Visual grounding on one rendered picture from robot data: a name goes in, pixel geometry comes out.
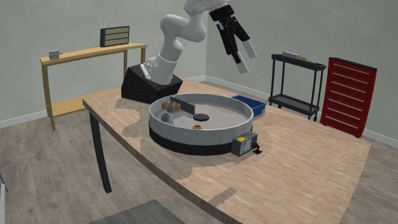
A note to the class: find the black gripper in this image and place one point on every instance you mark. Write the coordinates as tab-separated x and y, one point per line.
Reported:
227	27

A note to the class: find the blue crate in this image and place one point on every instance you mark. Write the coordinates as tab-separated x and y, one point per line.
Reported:
257	106

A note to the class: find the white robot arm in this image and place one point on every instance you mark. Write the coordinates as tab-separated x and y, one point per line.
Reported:
160	69

